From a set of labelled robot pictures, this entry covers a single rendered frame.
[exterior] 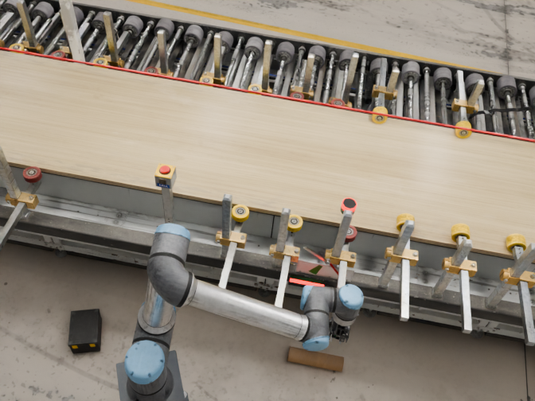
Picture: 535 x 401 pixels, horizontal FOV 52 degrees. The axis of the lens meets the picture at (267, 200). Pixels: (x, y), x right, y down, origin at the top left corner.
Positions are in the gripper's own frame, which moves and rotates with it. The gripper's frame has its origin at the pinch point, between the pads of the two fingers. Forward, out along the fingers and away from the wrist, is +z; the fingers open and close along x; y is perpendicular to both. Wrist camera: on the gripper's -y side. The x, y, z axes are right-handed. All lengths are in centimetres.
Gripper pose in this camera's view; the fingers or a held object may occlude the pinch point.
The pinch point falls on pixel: (335, 334)
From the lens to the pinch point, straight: 232.3
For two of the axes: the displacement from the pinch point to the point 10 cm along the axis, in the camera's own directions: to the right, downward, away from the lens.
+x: 9.8, 1.8, -0.6
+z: -0.7, 6.3, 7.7
